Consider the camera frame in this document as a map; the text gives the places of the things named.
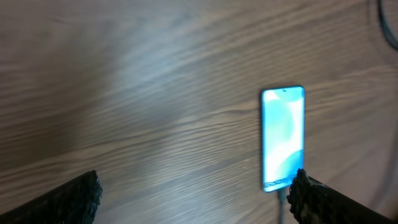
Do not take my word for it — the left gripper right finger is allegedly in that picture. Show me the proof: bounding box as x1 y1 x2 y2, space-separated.
287 169 393 224

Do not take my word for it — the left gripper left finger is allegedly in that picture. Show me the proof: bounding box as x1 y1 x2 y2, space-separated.
1 170 103 224

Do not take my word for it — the Galaxy S24+ smartphone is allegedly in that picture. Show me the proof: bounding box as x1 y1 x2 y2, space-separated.
260 85 305 192

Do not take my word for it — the black USB charging cable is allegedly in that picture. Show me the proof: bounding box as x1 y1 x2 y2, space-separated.
277 0 398 224

